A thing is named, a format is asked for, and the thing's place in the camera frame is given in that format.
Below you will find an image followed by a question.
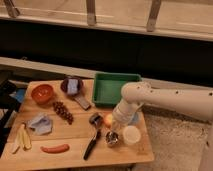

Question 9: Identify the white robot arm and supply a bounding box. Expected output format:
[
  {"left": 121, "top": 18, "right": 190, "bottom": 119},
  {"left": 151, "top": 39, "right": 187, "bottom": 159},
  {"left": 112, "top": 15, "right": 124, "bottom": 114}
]
[{"left": 111, "top": 82, "right": 213, "bottom": 132}]

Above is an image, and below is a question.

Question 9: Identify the metal cup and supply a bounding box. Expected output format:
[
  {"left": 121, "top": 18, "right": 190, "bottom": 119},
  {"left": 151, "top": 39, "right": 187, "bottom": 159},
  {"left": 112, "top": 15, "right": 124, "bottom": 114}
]
[{"left": 106, "top": 131, "right": 118, "bottom": 147}]

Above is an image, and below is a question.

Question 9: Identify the white plastic cup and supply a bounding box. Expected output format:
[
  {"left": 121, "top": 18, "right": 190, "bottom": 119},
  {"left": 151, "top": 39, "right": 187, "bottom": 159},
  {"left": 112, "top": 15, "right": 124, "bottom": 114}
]
[{"left": 122, "top": 125, "right": 141, "bottom": 145}]

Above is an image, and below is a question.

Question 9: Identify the green plastic tray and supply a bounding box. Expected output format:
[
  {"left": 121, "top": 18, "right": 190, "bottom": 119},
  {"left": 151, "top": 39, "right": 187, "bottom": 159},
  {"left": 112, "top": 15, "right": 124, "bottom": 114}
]
[{"left": 92, "top": 73, "right": 141, "bottom": 108}]

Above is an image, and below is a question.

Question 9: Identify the orange yellow fruit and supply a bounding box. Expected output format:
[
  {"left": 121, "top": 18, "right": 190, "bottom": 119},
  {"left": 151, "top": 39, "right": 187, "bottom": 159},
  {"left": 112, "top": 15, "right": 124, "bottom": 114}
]
[{"left": 104, "top": 114, "right": 113, "bottom": 128}]

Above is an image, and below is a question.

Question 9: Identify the blue sponge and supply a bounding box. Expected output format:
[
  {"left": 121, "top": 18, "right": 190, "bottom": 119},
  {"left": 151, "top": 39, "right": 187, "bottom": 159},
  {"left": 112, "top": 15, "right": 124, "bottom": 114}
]
[{"left": 67, "top": 79, "right": 78, "bottom": 95}]

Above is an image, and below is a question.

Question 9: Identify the dark brown bowl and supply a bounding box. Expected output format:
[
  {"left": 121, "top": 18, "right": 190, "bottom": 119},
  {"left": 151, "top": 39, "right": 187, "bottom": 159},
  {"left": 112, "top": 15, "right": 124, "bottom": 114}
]
[{"left": 60, "top": 76, "right": 83, "bottom": 96}]

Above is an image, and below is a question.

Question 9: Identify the brown grape bunch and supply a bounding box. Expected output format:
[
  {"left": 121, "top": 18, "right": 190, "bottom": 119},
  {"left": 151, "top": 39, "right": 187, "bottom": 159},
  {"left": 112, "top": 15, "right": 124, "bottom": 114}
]
[{"left": 53, "top": 101, "right": 73, "bottom": 124}]

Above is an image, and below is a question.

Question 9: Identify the wooden table board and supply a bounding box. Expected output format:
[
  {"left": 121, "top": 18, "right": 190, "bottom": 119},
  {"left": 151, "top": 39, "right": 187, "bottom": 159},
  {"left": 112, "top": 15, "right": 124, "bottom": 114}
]
[{"left": 0, "top": 80, "right": 154, "bottom": 171}]

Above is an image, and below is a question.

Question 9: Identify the orange bowl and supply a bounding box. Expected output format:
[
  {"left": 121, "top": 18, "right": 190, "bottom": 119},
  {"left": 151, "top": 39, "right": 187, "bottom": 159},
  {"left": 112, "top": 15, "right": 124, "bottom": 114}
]
[{"left": 31, "top": 84, "right": 54, "bottom": 104}]

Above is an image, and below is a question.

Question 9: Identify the grey blue cloth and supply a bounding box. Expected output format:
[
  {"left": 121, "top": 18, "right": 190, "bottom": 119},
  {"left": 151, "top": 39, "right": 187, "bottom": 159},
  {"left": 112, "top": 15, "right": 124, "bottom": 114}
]
[{"left": 27, "top": 113, "right": 53, "bottom": 135}]

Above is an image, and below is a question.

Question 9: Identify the red sausage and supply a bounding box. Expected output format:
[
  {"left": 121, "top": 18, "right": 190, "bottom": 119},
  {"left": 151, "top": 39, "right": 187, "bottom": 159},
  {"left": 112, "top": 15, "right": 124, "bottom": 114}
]
[{"left": 40, "top": 144, "right": 70, "bottom": 154}]

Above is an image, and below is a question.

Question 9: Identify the yellow banana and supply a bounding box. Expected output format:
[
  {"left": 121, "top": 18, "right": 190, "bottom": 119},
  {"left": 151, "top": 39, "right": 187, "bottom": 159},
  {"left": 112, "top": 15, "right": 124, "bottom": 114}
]
[{"left": 12, "top": 123, "right": 32, "bottom": 154}]

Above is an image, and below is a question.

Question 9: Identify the black handled utensil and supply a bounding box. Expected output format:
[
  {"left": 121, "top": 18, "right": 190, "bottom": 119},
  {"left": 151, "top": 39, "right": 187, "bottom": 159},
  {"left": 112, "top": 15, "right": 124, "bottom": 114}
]
[{"left": 83, "top": 113, "right": 103, "bottom": 160}]

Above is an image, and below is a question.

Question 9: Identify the metal railing post middle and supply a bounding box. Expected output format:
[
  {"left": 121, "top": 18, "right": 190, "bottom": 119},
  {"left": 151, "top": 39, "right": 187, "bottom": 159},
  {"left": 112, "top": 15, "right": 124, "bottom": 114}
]
[{"left": 86, "top": 0, "right": 96, "bottom": 26}]

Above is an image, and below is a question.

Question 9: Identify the metal railing post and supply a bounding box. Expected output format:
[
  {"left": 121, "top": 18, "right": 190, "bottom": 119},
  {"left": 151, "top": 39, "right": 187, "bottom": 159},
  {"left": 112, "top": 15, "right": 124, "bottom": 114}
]
[
  {"left": 146, "top": 0, "right": 162, "bottom": 32},
  {"left": 3, "top": 0, "right": 20, "bottom": 18},
  {"left": 86, "top": 0, "right": 96, "bottom": 26}
]

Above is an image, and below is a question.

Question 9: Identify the metal railing post right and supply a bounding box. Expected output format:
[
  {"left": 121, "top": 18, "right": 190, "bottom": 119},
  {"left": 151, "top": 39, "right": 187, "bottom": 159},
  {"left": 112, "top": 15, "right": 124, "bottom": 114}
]
[{"left": 146, "top": 0, "right": 162, "bottom": 32}]

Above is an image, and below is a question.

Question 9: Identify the metal railing post left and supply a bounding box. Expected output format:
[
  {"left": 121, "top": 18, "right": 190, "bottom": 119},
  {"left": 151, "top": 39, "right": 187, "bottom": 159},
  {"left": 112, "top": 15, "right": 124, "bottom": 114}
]
[{"left": 3, "top": 0, "right": 20, "bottom": 18}]

